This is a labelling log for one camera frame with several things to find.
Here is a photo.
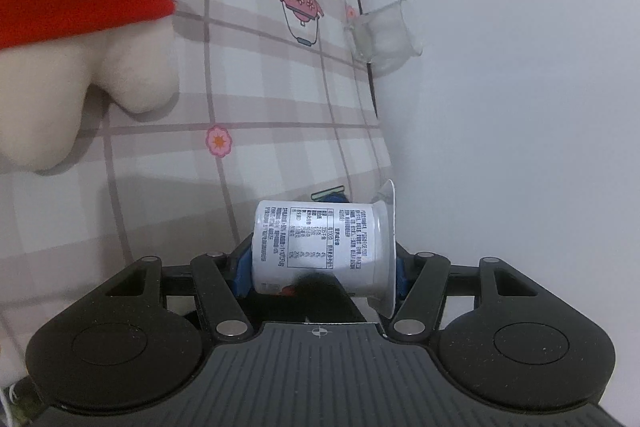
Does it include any plush doll with red top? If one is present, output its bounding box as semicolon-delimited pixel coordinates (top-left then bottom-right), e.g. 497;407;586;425
0;0;227;174

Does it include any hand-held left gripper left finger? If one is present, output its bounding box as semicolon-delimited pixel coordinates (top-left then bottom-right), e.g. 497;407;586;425
97;247;256;342

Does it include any checked tablecloth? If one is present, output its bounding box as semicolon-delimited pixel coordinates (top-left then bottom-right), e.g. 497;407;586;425
0;0;396;403

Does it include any white yogurt cup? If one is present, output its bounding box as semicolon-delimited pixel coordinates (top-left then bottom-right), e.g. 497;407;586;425
251;180;399;319

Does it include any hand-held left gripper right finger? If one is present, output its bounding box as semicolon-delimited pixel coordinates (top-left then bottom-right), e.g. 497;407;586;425
387;251;547;344

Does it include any clear glass beaker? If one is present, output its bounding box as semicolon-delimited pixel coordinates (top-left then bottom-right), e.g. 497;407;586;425
344;0;424;76

